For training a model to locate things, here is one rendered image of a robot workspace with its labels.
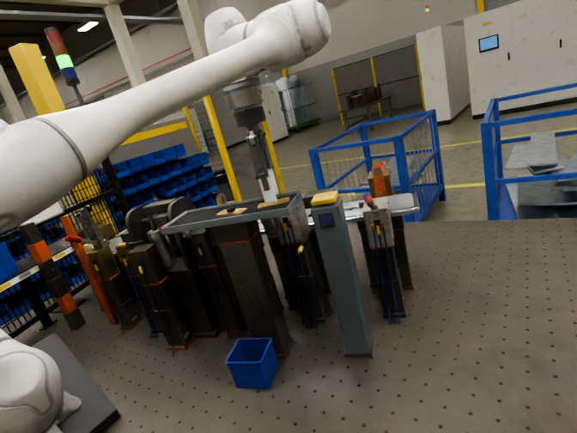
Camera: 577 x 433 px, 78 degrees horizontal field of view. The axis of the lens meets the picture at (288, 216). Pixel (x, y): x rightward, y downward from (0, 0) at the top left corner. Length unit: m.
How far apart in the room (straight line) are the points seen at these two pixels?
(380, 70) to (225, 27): 12.50
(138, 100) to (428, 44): 8.36
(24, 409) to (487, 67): 8.55
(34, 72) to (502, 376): 2.37
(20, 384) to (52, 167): 0.55
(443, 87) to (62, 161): 8.49
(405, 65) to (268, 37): 12.39
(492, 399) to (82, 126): 0.93
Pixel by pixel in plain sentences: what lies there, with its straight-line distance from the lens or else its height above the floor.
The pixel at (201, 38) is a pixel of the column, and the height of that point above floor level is 3.11.
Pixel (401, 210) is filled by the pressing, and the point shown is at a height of 1.00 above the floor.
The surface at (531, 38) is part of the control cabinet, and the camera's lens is 8.68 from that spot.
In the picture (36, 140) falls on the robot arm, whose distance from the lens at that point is 0.54.
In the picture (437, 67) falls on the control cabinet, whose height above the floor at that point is 1.23.
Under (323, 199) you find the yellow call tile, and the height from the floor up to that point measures 1.16.
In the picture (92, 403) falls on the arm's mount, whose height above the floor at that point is 0.77.
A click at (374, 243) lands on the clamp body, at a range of 1.05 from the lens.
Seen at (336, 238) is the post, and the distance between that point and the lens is 0.88.
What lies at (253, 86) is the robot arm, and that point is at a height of 1.45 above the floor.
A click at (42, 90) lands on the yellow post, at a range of 2.38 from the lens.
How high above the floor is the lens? 1.40
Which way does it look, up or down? 18 degrees down
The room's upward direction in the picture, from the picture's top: 15 degrees counter-clockwise
